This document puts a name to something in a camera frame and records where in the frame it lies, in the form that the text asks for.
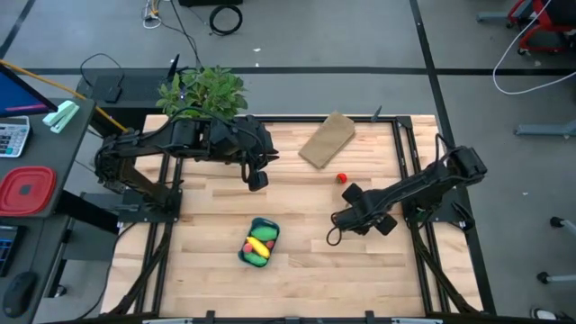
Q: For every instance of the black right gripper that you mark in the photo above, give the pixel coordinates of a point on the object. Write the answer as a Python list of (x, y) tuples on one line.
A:
[(355, 218)]

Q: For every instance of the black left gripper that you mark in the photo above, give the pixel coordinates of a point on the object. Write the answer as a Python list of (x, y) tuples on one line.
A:
[(254, 141)]

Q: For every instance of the red toy strawberry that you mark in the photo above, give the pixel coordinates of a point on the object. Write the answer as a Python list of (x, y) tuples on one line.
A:
[(342, 178)]

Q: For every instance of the pale green round toy vegetable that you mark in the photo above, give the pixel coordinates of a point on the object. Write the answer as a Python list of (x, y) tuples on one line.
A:
[(264, 233)]

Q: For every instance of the small red toy fruit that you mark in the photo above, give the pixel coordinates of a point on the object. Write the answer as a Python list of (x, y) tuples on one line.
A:
[(270, 245)]

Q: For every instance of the yellow toy banana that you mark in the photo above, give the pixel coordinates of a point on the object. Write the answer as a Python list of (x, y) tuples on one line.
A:
[(258, 247)]

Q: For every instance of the pinkish red toy fruit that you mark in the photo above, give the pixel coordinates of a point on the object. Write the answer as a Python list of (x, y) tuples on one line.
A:
[(247, 248)]

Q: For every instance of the bright green toy vegetable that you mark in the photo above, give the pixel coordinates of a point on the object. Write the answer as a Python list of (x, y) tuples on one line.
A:
[(256, 259)]

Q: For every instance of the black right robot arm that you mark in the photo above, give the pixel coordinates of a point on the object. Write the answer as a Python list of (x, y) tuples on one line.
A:
[(427, 180)]

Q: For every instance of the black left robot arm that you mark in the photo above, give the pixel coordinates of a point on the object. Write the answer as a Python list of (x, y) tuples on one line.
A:
[(148, 144)]

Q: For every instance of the grey plastic bin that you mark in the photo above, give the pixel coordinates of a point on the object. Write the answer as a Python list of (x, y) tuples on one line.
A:
[(241, 256)]

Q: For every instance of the tan folded cloth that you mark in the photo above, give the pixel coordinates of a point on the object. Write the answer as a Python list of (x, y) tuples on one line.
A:
[(327, 139)]

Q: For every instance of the black clamp lever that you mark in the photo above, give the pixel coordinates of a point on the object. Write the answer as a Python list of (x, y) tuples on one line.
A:
[(377, 114)]

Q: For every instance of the green potted plant black pot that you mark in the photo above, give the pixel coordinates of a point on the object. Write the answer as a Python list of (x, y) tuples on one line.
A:
[(202, 92)]

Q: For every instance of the black low platform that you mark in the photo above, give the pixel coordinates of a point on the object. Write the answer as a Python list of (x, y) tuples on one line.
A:
[(135, 90)]

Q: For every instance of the black power adapter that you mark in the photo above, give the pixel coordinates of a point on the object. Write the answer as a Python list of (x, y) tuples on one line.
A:
[(113, 92)]

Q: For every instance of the grey caster leg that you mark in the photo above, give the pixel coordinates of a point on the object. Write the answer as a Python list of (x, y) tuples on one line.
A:
[(543, 277), (557, 221)]

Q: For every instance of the grey chair leg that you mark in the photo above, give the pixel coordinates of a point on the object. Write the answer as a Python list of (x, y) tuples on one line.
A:
[(544, 130), (490, 17)]

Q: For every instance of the mint green stapler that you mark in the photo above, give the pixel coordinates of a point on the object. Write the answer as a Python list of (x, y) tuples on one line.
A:
[(60, 116)]

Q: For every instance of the dark grey desk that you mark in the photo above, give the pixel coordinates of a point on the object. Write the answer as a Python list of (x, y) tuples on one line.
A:
[(49, 153)]

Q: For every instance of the red plastic lid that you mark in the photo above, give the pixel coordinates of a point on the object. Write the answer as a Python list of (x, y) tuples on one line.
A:
[(40, 189)]

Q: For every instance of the grey calculator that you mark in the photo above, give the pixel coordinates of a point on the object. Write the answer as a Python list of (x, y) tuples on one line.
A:
[(13, 135)]

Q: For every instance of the black computer monitor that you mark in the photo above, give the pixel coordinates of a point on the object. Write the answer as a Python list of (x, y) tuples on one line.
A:
[(18, 96)]

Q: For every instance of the black keyboard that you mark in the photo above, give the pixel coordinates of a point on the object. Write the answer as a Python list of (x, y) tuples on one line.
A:
[(6, 249)]

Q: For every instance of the black computer mouse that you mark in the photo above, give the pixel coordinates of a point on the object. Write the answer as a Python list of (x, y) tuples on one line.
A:
[(19, 294)]

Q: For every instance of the red and black cart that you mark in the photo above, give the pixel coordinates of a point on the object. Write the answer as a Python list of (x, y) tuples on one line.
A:
[(558, 9)]

